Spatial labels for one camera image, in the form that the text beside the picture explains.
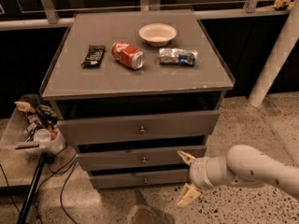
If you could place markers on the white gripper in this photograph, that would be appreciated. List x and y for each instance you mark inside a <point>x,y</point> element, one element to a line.
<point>198,173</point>

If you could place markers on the grey drawer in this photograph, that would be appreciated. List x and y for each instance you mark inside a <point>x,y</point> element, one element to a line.
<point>140,179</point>
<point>137,128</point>
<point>145,157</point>

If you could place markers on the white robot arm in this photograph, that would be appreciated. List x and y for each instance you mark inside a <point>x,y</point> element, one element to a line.
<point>242,167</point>

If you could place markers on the grey bottom drawer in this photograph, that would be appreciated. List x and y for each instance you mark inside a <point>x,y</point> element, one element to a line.
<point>140,179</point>

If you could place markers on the grey drawer cabinet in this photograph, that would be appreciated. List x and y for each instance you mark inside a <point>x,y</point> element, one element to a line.
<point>114,90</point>

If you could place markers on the grey top drawer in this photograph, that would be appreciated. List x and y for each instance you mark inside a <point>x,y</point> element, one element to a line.
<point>137,128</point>

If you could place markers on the crumpled silver chip bag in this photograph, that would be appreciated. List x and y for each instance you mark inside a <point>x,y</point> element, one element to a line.
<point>174,56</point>

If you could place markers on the red soda can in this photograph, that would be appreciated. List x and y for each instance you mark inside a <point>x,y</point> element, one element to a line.
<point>128,55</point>

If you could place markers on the white paper bowl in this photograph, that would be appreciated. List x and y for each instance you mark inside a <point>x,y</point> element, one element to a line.
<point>158,34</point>

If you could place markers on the white cup in bin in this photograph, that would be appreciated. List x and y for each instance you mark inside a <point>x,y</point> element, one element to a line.
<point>42,135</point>

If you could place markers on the black candy bar wrapper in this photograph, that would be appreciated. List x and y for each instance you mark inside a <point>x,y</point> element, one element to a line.
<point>94,56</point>

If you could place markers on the black tripod leg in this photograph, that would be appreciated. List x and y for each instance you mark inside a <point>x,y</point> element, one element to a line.
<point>30,194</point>

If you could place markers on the clear plastic trash bin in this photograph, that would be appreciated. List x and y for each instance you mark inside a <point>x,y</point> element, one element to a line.
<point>31,114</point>

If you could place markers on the white diagonal pole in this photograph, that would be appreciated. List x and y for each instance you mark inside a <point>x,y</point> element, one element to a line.
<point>285,42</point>

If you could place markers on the metal railing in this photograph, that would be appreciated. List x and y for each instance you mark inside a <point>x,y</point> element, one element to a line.
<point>37,14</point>

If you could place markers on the yellow clamp on rail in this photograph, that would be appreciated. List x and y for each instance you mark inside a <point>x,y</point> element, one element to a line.
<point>282,4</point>

